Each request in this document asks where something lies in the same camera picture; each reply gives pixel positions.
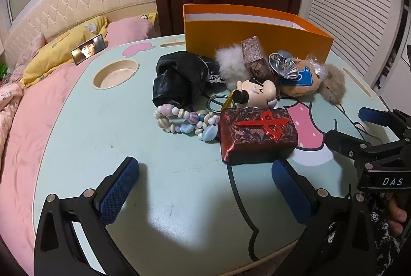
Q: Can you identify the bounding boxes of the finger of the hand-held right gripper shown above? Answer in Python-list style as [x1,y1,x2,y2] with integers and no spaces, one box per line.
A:
[359,107,411,137]
[326,130,411,169]

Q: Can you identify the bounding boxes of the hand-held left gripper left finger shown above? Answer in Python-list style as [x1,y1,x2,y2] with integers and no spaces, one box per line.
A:
[34,157,140,276]

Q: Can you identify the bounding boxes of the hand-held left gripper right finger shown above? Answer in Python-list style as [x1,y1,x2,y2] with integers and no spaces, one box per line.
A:
[271,159,378,276]

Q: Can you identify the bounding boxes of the beige fur pompom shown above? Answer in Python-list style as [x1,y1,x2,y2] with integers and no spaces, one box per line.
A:
[317,66,346,104]

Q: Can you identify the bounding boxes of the clear plastic bag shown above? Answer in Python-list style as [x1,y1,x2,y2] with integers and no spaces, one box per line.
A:
[305,54,329,77]

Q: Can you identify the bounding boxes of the brown plush toy blue patch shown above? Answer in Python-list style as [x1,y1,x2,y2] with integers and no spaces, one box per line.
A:
[278,58,325,97]

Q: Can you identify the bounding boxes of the pastel beaded bracelet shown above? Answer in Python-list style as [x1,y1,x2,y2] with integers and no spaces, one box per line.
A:
[153,104,223,143]

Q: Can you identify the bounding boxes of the silver metal funnel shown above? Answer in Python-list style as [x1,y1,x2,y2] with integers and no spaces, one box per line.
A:
[268,50,302,80]

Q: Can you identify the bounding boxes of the cartoon figure doll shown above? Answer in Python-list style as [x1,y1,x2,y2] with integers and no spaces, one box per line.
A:
[232,77,278,111]

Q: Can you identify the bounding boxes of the dark hair tie rings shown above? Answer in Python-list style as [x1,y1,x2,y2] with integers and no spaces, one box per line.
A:
[205,94,232,113]

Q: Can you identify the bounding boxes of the black bag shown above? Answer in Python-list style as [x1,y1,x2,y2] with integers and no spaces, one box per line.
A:
[152,51,209,111]

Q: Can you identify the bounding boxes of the small brown carton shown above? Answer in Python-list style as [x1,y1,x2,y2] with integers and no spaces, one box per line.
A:
[241,36,274,84]

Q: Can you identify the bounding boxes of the orange cardboard box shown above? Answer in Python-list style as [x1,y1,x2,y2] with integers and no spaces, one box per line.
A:
[183,4,334,64]

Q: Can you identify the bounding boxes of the white fluffy scrunchie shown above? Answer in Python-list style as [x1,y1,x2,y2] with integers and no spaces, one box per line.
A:
[214,43,250,88]

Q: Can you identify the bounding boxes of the black lace cloth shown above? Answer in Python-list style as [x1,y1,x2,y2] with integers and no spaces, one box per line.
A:
[198,55,227,92]

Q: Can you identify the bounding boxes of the person's right hand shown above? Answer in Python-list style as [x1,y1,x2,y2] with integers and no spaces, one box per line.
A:
[385,191,411,240]

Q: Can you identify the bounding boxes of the person's patterned clothing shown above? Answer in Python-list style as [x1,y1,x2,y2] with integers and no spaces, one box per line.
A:
[324,192,402,276]

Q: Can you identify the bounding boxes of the pink duvet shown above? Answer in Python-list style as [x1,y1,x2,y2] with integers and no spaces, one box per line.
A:
[0,48,106,264]

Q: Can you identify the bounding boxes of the white louvred door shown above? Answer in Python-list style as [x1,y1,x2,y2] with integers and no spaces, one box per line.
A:
[298,0,406,87]

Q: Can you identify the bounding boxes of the phone playing video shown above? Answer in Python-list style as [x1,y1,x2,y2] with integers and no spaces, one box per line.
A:
[71,33,106,65]

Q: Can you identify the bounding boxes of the pink floral blanket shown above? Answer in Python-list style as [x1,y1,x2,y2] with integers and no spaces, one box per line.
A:
[0,34,45,122]

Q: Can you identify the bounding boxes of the large yellow pillow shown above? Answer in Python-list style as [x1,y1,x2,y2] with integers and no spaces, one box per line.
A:
[21,16,108,87]

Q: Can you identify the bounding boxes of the pink pillow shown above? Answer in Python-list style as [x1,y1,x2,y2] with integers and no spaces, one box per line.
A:
[106,18,158,47]

